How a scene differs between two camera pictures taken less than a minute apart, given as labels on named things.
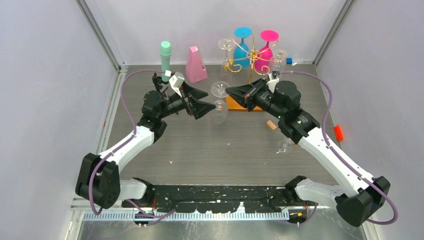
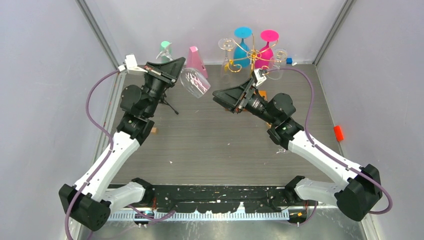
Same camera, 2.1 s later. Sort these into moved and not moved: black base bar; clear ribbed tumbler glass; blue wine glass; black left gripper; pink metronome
Moved: black left gripper
Not moved: clear ribbed tumbler glass; pink metronome; black base bar; blue wine glass
